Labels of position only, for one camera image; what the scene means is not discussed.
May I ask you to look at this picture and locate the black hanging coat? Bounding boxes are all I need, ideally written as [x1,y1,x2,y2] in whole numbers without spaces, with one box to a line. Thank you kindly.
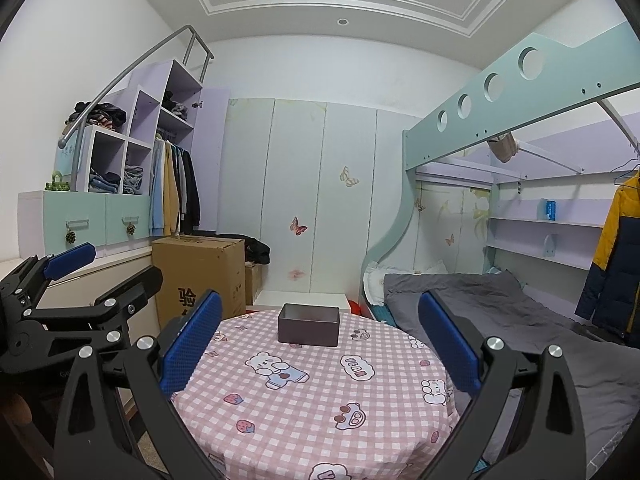
[177,147,201,233]

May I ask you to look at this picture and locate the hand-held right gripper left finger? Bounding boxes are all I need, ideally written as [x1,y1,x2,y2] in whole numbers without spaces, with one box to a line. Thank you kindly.
[52,289,223,480]

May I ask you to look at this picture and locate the pile of folded clothes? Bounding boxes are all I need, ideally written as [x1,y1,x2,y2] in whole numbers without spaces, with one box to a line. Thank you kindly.
[65,101,128,128]

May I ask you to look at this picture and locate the yellow and navy jacket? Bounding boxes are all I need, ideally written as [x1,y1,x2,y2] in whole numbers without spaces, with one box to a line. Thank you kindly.
[575,170,640,347]

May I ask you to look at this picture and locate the folded blue jeans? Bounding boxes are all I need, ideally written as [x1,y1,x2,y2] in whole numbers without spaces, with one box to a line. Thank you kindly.
[89,165,146,195]

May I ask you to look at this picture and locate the beige hanging bag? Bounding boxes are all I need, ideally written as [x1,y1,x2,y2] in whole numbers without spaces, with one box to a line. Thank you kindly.
[487,132,518,163]

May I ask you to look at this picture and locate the yellow hanging garment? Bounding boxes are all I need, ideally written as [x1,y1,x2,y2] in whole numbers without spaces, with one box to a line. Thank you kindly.
[162,142,182,235]

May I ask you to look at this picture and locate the white drawer cabinet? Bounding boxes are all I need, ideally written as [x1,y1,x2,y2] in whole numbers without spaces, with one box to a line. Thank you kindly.
[0,247,163,411]

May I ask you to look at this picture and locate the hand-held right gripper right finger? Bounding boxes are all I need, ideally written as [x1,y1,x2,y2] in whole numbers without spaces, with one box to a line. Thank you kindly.
[417,290,601,480]

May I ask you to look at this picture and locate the lilac wall shelves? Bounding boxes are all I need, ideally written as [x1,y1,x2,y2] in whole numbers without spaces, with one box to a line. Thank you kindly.
[485,180,618,272]

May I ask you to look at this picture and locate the small brown cardboard box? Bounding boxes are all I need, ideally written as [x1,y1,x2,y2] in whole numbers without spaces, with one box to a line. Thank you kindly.
[244,262,264,306]

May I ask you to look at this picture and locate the light blue hanging garment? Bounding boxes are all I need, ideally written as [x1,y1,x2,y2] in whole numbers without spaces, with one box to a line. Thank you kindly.
[149,140,168,237]

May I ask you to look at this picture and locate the large brown cardboard box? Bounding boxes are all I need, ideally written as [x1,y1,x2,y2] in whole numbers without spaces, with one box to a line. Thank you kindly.
[151,235,247,331]

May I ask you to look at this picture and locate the grey metal handrail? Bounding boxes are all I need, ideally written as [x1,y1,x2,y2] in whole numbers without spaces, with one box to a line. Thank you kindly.
[57,24,216,192]

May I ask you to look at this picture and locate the lilac stair shelf unit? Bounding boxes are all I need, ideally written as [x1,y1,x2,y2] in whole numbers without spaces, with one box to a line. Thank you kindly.
[65,59,231,241]

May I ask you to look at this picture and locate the folded dark clothes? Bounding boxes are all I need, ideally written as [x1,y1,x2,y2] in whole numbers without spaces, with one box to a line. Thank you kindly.
[161,91,190,121]

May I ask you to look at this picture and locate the teal drawer unit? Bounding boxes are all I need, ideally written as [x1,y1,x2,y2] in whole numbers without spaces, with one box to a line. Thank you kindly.
[17,190,153,261]

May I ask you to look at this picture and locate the grey bed blanket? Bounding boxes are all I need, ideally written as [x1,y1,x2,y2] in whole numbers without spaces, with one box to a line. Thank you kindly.
[382,270,640,466]

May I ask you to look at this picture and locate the white pillow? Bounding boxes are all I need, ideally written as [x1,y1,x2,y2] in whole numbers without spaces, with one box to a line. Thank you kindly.
[364,260,446,306]

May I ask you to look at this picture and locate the teal bunk bed frame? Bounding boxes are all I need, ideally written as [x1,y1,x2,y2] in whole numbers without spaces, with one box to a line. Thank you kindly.
[357,30,640,321]

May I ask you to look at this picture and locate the pink checkered cartoon tablecloth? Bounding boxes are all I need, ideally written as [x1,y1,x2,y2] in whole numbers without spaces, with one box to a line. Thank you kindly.
[172,307,458,480]

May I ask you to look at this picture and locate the pile of black clothes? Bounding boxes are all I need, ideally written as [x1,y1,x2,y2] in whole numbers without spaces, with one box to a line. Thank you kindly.
[200,232,271,266]

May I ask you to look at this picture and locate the metal clothes hanger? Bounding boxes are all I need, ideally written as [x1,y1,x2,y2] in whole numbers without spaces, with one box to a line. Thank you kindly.
[612,157,640,188]

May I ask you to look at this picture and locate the white wardrobe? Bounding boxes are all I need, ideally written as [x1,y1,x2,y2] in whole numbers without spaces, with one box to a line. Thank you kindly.
[220,97,422,296]

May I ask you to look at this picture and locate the grey metal tin box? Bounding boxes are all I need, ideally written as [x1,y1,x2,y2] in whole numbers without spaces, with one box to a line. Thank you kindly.
[277,303,341,347]

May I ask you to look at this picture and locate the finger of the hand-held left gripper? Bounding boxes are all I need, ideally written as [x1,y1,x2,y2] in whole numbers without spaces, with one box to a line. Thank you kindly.
[0,242,97,311]
[22,265,165,358]

